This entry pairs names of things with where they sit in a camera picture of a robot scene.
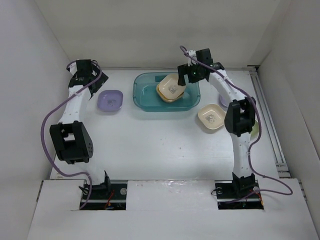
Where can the cream square plate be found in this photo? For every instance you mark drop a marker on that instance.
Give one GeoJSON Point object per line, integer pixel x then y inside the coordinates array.
{"type": "Point", "coordinates": [169, 87]}
{"type": "Point", "coordinates": [212, 116]}

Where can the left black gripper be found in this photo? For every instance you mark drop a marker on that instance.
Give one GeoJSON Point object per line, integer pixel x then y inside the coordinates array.
{"type": "Point", "coordinates": [99, 84]}

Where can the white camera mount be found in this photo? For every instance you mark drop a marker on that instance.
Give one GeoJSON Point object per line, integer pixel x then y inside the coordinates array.
{"type": "Point", "coordinates": [72, 67]}
{"type": "Point", "coordinates": [192, 58]}

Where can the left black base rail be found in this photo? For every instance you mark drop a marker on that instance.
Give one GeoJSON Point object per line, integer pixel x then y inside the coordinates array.
{"type": "Point", "coordinates": [114, 199]}

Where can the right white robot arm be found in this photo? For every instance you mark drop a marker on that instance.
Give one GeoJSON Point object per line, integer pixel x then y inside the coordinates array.
{"type": "Point", "coordinates": [240, 116]}

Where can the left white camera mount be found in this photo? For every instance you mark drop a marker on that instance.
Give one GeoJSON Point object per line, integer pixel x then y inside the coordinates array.
{"type": "Point", "coordinates": [72, 67]}

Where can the cream square plate front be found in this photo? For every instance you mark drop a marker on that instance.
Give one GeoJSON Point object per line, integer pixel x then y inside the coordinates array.
{"type": "Point", "coordinates": [169, 87]}

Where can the teal plastic bin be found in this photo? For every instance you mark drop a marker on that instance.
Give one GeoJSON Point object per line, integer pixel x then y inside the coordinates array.
{"type": "Point", "coordinates": [146, 98]}

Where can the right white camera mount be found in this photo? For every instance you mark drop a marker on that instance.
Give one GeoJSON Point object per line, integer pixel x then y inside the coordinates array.
{"type": "Point", "coordinates": [192, 58]}

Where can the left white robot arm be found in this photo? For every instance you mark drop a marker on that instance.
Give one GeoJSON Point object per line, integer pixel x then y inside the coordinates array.
{"type": "Point", "coordinates": [71, 140]}

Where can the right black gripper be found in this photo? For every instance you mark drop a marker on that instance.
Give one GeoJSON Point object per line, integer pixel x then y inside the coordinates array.
{"type": "Point", "coordinates": [184, 69]}

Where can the purple square plate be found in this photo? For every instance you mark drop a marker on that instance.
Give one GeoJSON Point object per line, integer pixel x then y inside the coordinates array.
{"type": "Point", "coordinates": [110, 100]}
{"type": "Point", "coordinates": [223, 102]}

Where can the light green square plate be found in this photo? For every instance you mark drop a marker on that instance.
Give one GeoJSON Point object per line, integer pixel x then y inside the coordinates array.
{"type": "Point", "coordinates": [255, 131]}

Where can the yellow square plate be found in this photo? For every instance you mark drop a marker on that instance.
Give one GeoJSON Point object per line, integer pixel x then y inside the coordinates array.
{"type": "Point", "coordinates": [166, 99]}

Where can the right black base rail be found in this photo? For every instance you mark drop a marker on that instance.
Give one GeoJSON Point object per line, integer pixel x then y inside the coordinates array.
{"type": "Point", "coordinates": [229, 199]}

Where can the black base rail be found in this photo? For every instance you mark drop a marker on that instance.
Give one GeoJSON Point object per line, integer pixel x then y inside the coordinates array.
{"type": "Point", "coordinates": [229, 199]}
{"type": "Point", "coordinates": [114, 199]}

